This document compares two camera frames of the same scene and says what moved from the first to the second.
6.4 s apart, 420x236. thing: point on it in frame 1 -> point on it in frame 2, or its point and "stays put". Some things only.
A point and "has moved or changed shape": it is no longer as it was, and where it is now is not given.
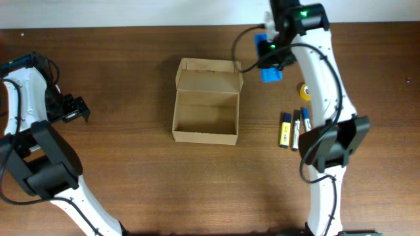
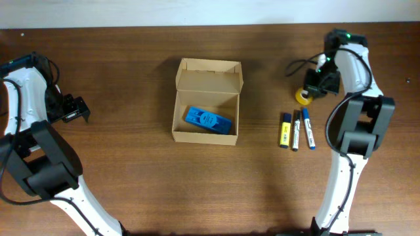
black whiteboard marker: x=296 y=137 stays put
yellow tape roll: x=304 y=95 has moved or changed shape
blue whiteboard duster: x=268 y=75 -> x=209 y=119
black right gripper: x=265 y=61 -> x=311 y=86
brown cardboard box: x=206 y=107 stays put
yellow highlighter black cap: x=285 y=130 stays put
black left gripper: x=77 y=107 stays put
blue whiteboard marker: x=305 y=115 stays put
